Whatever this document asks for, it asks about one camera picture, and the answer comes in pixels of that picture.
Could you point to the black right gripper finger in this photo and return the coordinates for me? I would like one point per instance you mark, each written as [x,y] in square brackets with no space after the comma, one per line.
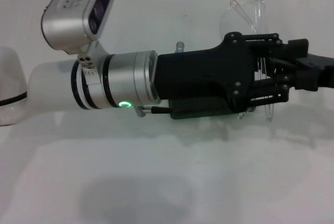
[326,70]

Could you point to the green glasses case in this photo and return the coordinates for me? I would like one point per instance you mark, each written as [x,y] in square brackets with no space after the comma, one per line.
[198,110]

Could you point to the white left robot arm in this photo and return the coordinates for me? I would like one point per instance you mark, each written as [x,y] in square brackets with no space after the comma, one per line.
[52,85]

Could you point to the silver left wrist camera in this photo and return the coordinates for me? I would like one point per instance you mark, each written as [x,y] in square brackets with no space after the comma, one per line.
[68,20]

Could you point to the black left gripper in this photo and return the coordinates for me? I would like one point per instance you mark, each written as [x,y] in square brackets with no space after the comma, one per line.
[203,75]

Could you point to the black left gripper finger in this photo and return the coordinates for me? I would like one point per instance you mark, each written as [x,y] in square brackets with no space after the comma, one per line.
[305,80]
[297,47]

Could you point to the clear white glasses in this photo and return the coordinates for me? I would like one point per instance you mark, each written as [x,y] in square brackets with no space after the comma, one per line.
[257,17]

